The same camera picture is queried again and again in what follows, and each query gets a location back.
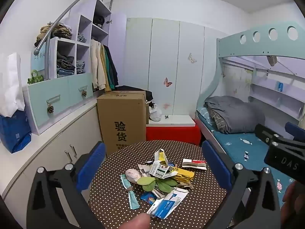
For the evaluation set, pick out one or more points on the white cubby shelf unit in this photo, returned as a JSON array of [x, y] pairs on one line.
[[74, 50]]

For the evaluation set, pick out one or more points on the white wardrobe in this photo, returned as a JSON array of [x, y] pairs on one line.
[[164, 52]]

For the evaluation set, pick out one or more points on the pale pink butterfly sticker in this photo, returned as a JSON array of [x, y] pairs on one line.
[[166, 105]]

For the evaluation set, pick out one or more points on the cream jacket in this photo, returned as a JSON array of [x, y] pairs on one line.
[[96, 64]]

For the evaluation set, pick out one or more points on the person's left hand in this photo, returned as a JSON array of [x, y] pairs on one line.
[[135, 222]]

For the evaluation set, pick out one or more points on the pile of brown clothes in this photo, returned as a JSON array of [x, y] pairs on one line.
[[56, 31]]

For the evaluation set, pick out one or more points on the black cloth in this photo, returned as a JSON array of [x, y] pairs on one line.
[[149, 95]]

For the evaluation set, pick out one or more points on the round polka dot table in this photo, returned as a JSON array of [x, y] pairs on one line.
[[114, 195]]

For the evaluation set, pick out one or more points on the folded dark clothes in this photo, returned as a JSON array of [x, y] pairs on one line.
[[65, 64]]

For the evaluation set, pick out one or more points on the blue sachet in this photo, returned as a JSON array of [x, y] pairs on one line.
[[148, 196]]

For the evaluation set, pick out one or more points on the pink plastic bag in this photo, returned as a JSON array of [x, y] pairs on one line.
[[133, 175]]

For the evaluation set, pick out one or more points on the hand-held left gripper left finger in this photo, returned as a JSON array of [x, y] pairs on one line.
[[91, 164]]

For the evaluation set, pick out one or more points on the plaid pillow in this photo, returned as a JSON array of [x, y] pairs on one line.
[[218, 121]]

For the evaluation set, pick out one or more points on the white low cabinet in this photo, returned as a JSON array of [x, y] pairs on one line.
[[52, 143]]

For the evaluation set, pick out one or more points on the black clothes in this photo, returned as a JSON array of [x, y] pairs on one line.
[[99, 21]]

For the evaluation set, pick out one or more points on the tall white bag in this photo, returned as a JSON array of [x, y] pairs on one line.
[[10, 88]]

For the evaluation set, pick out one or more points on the large cardboard box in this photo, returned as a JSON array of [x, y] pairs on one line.
[[121, 124]]

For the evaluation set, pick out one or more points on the blue bag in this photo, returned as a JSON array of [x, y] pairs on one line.
[[14, 133]]

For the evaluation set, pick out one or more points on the red and white carton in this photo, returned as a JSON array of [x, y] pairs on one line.
[[194, 164]]

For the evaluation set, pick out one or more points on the small light blue drawer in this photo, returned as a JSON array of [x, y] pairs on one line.
[[78, 83]]

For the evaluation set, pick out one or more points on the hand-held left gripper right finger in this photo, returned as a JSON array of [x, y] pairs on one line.
[[215, 164]]

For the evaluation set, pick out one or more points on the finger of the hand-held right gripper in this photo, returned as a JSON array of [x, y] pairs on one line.
[[295, 130], [266, 132]]

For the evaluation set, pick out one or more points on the person's right hand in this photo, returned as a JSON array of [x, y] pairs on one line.
[[294, 202]]

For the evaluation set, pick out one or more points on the folded blue jeans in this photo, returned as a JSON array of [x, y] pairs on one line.
[[80, 68]]

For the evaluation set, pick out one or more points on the metal handrail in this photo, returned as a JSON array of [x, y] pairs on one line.
[[71, 7]]

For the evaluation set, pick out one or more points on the white printed carton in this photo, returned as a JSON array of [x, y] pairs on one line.
[[160, 168]]

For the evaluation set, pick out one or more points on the blue printed bed sheet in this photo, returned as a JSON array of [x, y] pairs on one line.
[[240, 145]]

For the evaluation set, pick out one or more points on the beige butterfly sticker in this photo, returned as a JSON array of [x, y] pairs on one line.
[[191, 58]]

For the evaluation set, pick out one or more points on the brown hanging cloth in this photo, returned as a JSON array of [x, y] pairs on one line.
[[272, 60]]

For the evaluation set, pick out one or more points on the dark green jacket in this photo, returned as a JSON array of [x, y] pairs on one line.
[[113, 69]]

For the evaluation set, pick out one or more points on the beige cloth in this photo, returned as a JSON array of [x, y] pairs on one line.
[[185, 185]]

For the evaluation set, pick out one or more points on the blue and white box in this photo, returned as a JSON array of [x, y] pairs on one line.
[[169, 202]]

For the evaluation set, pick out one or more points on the grey quilt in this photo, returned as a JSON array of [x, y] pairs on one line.
[[238, 114]]

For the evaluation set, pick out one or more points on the white plastic bag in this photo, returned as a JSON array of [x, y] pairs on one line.
[[155, 113]]

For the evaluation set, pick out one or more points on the large light blue drawer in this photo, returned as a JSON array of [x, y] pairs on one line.
[[43, 93]]

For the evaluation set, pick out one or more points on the yellow box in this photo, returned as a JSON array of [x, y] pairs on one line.
[[184, 173]]

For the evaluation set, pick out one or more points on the red storage box white top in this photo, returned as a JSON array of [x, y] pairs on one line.
[[171, 131]]

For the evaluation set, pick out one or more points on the light blue bunk bed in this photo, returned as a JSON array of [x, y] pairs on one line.
[[228, 45]]

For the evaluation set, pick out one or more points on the green leaf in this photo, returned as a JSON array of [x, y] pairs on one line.
[[165, 185], [145, 181]]

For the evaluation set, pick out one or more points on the small blue box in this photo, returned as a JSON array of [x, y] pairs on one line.
[[280, 86]]

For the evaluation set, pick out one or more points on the teal tube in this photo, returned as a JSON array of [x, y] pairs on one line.
[[129, 192]]

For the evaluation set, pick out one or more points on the pine cone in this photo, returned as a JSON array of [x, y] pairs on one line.
[[50, 109], [84, 93]]

